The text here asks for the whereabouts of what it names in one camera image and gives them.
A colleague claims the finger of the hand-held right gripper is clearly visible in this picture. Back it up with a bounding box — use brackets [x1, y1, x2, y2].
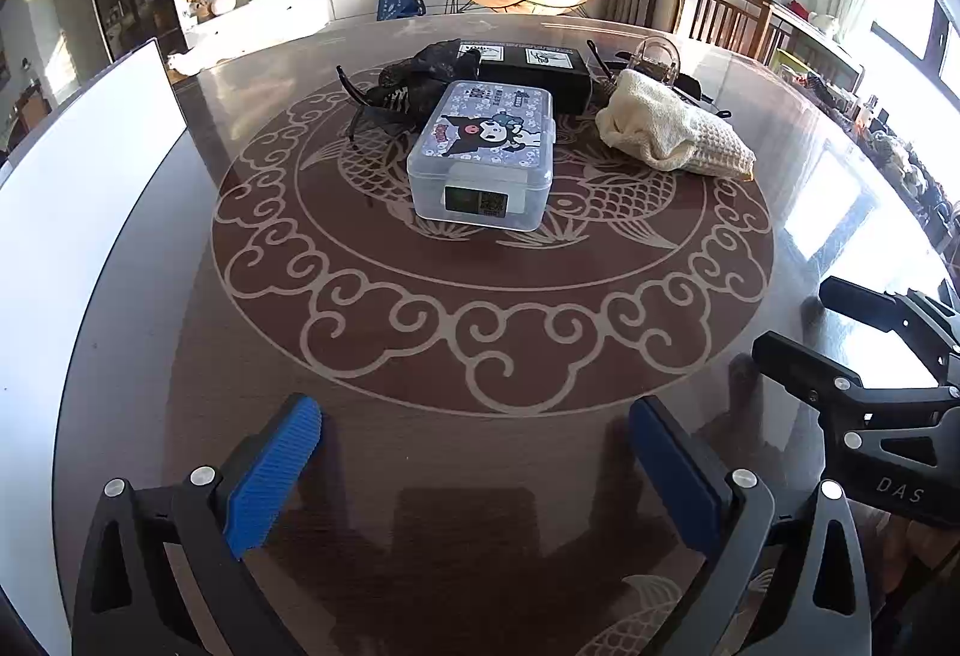
[819, 277, 960, 357]
[752, 331, 960, 413]

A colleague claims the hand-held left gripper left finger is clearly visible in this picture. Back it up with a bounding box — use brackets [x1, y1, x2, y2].
[71, 393, 323, 656]

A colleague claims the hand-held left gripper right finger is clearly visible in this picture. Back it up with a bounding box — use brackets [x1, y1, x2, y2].
[628, 396, 875, 656]

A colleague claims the cream waffle knit cloth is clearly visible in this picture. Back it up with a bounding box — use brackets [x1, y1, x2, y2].
[596, 70, 757, 180]

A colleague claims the clear plastic box cartoon lid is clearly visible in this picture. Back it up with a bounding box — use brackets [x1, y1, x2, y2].
[406, 80, 560, 233]

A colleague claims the black hair clip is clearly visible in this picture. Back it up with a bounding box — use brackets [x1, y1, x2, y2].
[336, 44, 482, 142]

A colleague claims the small clear jar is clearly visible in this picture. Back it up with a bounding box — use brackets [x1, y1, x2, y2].
[634, 35, 682, 88]

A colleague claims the wooden dining chair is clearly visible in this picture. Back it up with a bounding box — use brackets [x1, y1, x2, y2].
[679, 0, 774, 62]

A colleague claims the black box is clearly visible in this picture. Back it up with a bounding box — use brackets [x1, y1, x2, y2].
[457, 43, 595, 115]

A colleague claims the white television cabinet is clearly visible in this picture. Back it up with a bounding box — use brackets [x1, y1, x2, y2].
[184, 0, 466, 55]

